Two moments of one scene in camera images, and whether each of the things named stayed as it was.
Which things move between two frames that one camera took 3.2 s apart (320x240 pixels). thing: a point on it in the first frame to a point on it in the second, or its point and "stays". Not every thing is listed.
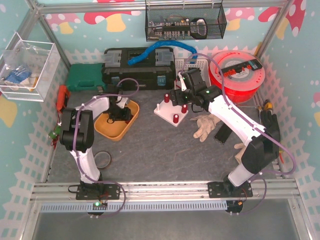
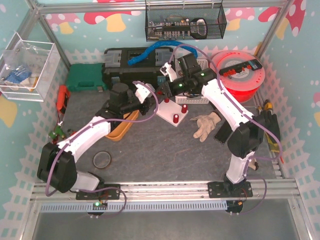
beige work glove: x=205 y=123 stays
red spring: x=176 y=118 stays
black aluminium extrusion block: x=223 y=133 stays
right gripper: x=175 y=96 to x=166 y=89
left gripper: x=119 y=116 to x=146 y=107
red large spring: x=184 y=108 stays
